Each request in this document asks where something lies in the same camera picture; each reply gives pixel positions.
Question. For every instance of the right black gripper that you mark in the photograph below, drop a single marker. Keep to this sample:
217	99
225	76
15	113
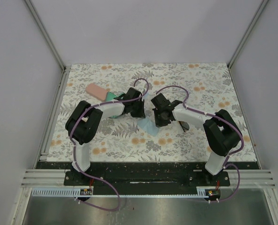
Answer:
158	123

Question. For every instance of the aluminium frame post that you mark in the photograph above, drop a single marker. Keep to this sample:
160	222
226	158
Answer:
35	15
257	15

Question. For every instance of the white slotted cable duct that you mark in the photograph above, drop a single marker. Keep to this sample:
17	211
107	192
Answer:
89	192

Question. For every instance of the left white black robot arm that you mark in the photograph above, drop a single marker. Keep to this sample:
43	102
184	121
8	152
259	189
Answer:
83	123

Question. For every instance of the pink glasses case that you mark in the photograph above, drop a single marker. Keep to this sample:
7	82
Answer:
96	91

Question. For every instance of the left aluminium frame post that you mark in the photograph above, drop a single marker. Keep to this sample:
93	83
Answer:
35	15

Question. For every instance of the light blue cleaning cloth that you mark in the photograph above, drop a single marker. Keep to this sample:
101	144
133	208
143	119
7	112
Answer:
145	95

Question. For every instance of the black aviator sunglasses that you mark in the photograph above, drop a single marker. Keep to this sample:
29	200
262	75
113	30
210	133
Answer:
185	126

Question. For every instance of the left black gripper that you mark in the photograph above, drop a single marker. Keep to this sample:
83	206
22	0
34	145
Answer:
141	114

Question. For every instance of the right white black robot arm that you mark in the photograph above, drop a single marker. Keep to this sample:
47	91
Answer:
221	131

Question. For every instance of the floral patterned table mat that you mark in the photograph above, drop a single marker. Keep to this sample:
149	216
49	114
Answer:
208	86

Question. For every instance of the right aluminium frame post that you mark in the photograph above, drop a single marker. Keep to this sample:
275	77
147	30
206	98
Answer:
257	15

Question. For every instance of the grey-blue glasses case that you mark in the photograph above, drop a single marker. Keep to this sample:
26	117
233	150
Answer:
113	108

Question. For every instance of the left aluminium side rail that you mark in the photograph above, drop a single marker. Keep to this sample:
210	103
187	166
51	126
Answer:
52	118

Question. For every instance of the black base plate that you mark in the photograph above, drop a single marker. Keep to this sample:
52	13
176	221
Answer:
147	177

